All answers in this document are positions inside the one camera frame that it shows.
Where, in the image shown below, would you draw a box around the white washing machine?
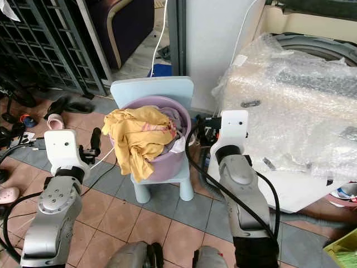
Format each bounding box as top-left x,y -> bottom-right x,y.
201,0 -> 357,214

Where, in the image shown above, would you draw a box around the clear bubble wrap sheet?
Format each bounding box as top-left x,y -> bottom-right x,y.
212,32 -> 357,180

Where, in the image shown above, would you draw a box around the dark metal grid gate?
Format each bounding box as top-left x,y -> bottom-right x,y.
0,0 -> 108,97

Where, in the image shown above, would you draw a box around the blue plastic item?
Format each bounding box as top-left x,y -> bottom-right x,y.
147,63 -> 173,78

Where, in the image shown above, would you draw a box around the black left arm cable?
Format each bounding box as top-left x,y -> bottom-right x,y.
0,140 -> 46,263

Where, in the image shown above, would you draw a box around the white power cable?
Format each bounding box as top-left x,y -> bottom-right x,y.
148,0 -> 171,76

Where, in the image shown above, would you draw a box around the purple plastic basin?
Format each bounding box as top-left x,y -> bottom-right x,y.
114,95 -> 194,183

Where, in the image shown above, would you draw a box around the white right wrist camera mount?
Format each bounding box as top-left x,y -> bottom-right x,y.
210,109 -> 249,150

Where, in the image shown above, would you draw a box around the blue red shoe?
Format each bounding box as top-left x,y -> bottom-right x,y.
19,114 -> 37,128

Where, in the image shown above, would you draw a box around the black slipper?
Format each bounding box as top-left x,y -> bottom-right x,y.
44,95 -> 91,116

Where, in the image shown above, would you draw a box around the pink slipper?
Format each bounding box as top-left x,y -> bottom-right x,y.
0,187 -> 21,205
45,113 -> 64,131

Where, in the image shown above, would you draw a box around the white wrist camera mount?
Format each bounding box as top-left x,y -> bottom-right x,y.
210,109 -> 249,150
44,129 -> 78,178

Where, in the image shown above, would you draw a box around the grey drain hose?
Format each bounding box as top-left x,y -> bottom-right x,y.
192,151 -> 236,197

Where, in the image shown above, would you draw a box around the dark purple sofa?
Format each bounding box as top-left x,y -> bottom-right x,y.
89,0 -> 155,71

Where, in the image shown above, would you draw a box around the white plastic bag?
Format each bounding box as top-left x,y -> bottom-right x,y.
0,0 -> 21,22

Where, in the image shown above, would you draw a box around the black sandal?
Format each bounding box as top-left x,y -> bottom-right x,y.
0,125 -> 30,148

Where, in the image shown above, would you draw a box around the light blue plastic stool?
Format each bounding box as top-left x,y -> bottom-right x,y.
109,76 -> 195,205

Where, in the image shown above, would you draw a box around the grey cloth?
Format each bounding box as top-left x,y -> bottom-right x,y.
165,107 -> 189,152

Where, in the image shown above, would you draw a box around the yellow cloth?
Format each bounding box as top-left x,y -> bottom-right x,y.
102,107 -> 174,183

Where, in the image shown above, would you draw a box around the green plastic basket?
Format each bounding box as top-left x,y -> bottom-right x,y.
322,227 -> 357,268

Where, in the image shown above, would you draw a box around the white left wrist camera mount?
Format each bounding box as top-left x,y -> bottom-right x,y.
44,129 -> 78,178

